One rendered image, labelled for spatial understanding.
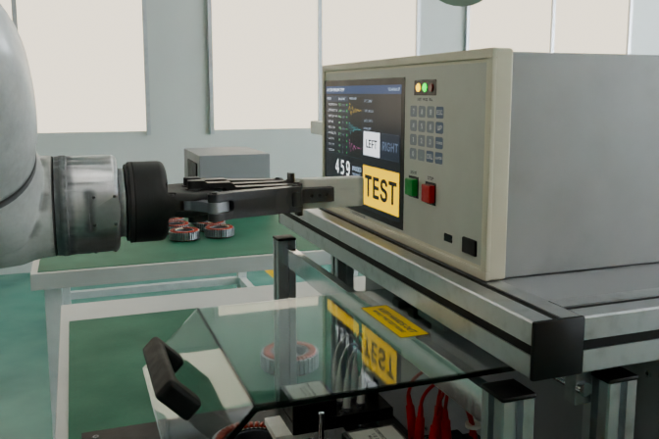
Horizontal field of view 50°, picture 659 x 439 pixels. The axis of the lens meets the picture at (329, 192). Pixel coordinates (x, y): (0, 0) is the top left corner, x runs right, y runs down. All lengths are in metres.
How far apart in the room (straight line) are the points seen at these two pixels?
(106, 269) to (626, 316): 1.85
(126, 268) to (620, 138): 1.78
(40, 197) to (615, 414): 0.50
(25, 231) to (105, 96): 4.74
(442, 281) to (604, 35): 6.51
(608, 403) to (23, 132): 0.50
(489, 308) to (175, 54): 4.92
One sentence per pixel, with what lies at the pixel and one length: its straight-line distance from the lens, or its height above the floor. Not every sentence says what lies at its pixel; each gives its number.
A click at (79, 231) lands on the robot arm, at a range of 0.64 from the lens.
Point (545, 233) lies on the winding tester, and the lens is 0.67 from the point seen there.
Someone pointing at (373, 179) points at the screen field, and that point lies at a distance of 0.85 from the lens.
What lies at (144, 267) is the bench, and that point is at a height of 0.74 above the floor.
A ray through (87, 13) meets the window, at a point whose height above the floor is 1.84.
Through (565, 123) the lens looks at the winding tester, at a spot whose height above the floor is 1.25.
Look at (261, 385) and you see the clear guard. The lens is 0.55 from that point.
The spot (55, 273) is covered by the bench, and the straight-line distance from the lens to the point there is 2.27.
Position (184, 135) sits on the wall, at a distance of 5.42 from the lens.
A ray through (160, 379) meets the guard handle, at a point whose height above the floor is 1.06.
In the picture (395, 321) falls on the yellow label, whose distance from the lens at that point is 0.68.
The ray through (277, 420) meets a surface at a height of 0.83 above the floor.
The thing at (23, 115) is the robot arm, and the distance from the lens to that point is 0.53.
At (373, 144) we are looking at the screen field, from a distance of 0.85.
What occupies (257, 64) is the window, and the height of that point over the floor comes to 1.50.
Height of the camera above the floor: 1.28
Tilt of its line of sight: 8 degrees down
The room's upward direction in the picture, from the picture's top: straight up
